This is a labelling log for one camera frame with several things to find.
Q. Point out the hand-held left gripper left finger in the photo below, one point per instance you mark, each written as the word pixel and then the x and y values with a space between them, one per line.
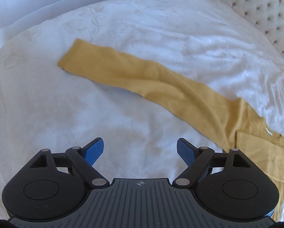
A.
pixel 94 150

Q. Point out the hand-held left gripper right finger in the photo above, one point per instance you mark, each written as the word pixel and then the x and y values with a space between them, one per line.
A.
pixel 186 150

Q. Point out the mustard yellow knit sweater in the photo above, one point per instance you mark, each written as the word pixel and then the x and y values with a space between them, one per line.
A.
pixel 132 73

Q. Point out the white embroidered bedspread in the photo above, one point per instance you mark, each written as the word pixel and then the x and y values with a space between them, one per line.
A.
pixel 156 28

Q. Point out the cream tufted headboard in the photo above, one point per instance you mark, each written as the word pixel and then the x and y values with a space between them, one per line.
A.
pixel 263 4

